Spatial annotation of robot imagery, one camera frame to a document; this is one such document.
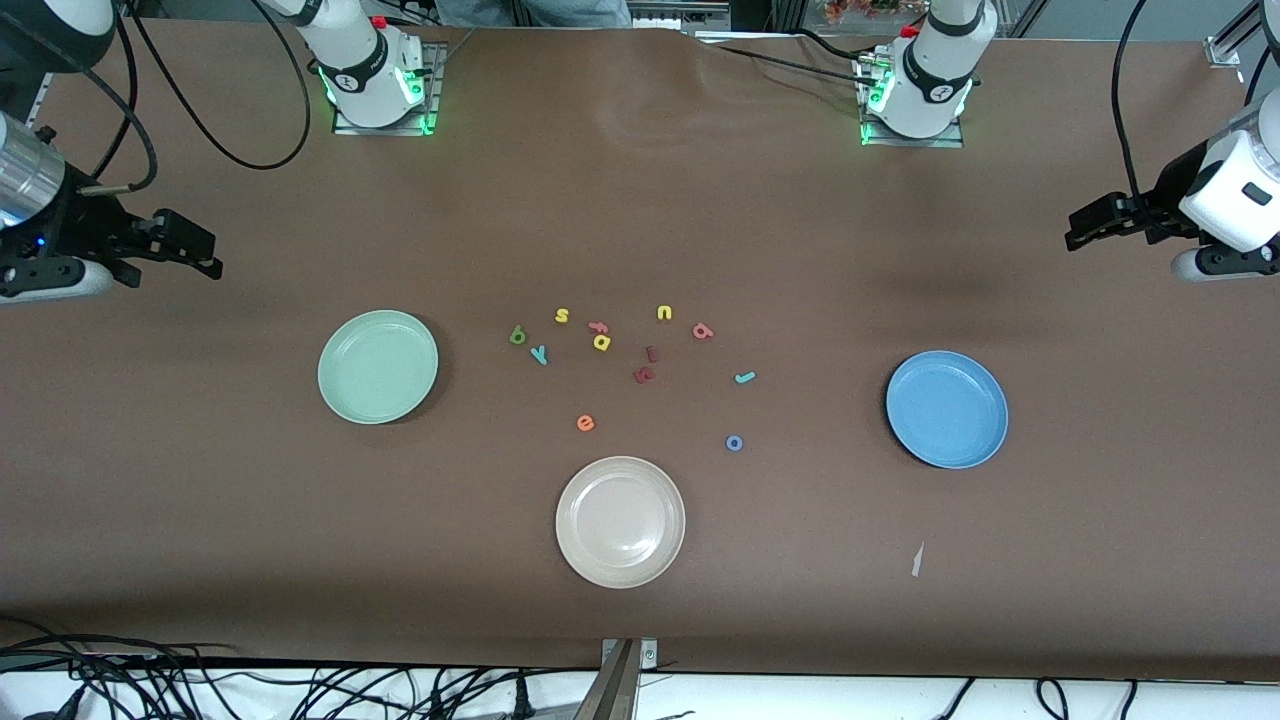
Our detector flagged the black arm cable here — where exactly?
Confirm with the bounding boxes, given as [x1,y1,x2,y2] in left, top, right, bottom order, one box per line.
[80,0,311,193]
[1112,0,1280,201]

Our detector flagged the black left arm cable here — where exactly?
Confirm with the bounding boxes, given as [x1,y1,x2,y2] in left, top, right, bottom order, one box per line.
[1112,0,1280,201]

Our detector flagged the grey metal pole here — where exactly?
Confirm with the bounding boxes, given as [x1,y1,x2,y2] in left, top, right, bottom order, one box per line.
[575,640,641,720]

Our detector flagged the green plate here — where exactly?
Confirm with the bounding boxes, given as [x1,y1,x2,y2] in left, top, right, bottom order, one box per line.
[317,309,440,426]

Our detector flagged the orange flower bunch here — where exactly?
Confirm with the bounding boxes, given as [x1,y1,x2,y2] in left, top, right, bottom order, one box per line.
[825,0,926,26]

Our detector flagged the small metal bracket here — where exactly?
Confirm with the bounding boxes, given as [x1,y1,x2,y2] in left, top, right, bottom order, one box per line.
[600,638,659,671]

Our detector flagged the grey metal device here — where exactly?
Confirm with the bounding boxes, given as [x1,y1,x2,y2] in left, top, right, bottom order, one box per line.
[632,0,731,31]

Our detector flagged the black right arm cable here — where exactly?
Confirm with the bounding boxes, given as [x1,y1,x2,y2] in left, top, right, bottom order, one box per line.
[80,0,311,193]

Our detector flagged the beige plate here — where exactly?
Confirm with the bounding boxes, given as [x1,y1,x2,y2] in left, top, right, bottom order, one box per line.
[555,456,687,590]

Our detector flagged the blue plate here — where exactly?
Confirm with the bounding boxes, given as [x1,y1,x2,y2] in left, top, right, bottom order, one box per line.
[885,350,1010,470]

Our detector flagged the black cable on table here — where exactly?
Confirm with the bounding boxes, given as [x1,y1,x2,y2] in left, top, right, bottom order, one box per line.
[700,35,886,91]

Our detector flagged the brown table cover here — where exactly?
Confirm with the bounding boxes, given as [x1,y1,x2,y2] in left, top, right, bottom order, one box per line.
[0,18,1280,683]

